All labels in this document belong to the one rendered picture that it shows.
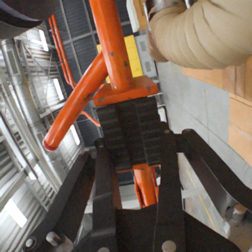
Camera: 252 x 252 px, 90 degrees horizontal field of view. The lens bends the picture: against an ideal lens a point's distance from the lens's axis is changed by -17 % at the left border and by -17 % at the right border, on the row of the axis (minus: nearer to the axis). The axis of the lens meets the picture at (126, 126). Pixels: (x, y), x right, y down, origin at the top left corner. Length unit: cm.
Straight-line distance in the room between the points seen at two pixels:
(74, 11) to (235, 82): 1201
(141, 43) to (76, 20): 578
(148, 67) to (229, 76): 724
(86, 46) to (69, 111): 1103
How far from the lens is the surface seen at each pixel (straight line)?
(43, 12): 23
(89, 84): 16
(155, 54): 19
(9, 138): 258
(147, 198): 22
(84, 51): 1118
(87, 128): 1181
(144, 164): 16
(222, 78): 23
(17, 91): 587
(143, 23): 192
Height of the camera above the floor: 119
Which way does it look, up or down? 7 degrees up
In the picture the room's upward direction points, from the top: 103 degrees counter-clockwise
